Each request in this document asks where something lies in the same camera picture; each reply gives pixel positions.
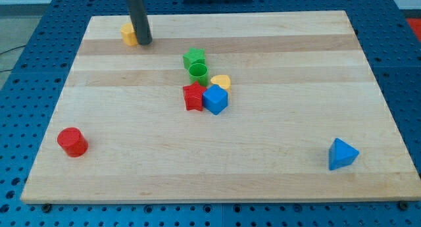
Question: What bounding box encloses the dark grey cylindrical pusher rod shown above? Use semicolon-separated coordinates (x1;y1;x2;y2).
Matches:
126;0;153;45

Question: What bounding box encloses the green star block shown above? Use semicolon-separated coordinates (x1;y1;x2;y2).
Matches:
183;47;206;70

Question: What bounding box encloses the red star block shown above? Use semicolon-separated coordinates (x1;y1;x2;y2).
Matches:
183;82;207;111

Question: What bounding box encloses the wooden board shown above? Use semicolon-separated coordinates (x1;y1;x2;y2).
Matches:
21;11;420;204

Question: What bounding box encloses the yellow hexagon block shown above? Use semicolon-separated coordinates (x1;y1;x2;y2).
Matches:
120;22;138;46

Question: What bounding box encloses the green cylinder block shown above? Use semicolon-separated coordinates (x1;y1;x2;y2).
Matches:
188;63;209;87

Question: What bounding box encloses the yellow heart block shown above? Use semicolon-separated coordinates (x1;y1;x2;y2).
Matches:
210;74;231;91

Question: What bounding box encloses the blue cube block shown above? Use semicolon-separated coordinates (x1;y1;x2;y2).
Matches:
203;84;228;115

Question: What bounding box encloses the red cylinder block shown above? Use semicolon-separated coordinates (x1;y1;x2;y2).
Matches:
57;127;89;157

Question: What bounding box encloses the blue triangle block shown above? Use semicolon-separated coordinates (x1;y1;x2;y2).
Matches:
328;138;359;170

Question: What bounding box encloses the black cable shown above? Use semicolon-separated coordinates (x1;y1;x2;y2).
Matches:
0;44;27;73

